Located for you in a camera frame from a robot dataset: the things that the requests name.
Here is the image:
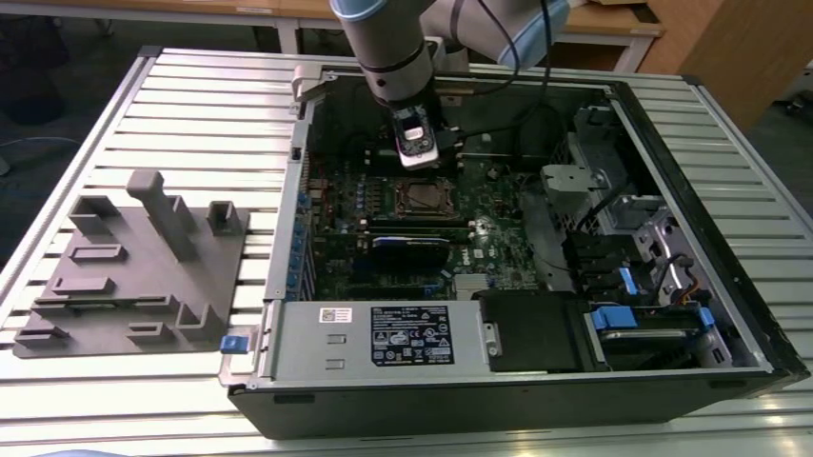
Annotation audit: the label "wooden cabinet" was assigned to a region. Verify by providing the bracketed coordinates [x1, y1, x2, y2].
[641, 0, 813, 130]

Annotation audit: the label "green motherboard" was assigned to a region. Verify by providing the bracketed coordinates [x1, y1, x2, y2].
[302, 154, 555, 302]

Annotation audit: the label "metal socket cover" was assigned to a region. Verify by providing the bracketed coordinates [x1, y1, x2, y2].
[396, 178, 459, 219]

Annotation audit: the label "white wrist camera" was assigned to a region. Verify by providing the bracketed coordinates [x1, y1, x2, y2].
[390, 107, 440, 171]

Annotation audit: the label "grey parts rack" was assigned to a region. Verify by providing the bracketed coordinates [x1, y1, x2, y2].
[11, 169, 252, 361]

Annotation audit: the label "coloured wire bundle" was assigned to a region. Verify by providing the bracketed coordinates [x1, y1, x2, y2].
[674, 280, 711, 306]

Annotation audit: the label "dark chair base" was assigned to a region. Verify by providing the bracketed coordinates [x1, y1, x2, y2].
[772, 61, 813, 118]

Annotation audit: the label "hard disk in blue carrier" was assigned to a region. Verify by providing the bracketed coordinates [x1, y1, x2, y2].
[587, 304, 717, 372]

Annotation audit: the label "black open PC case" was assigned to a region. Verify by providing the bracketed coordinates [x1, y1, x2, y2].
[215, 60, 813, 442]

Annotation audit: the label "black camera cable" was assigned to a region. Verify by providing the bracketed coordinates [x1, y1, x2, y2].
[459, 0, 554, 140]

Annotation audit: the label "CPU socket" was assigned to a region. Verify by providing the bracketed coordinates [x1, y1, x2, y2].
[391, 175, 470, 221]

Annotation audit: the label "black plastic shroud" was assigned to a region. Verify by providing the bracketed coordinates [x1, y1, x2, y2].
[475, 288, 598, 375]

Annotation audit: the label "dark office chair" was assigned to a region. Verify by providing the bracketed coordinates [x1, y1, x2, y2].
[0, 28, 72, 128]

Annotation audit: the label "black graphics card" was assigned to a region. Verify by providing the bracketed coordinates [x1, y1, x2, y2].
[370, 234, 454, 283]

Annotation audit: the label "wooden desk white frame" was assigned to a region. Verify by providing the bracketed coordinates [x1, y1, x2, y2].
[295, 0, 667, 73]
[0, 0, 300, 56]

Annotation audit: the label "silver finned heatsink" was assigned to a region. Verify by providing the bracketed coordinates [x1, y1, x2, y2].
[452, 272, 495, 292]

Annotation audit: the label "dark sleeved cable loop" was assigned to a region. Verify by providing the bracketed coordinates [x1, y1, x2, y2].
[510, 101, 565, 162]

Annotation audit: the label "RAM slot white clips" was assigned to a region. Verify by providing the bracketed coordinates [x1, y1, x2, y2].
[370, 220, 476, 230]

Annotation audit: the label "silver power supply unit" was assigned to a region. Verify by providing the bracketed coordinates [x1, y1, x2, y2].
[270, 299, 495, 380]

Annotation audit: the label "grey case hinge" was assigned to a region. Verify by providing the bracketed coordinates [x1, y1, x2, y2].
[290, 64, 327, 104]

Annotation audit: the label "RAM slot black clips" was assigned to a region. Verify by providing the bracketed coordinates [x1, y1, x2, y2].
[370, 214, 475, 225]

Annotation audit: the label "silver CPU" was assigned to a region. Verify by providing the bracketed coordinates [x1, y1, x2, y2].
[407, 184, 442, 209]

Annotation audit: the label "metal drive cage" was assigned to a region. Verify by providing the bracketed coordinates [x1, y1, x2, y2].
[549, 104, 706, 306]

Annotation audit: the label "silver metal bracket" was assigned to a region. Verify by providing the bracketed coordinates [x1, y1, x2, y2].
[538, 164, 606, 207]

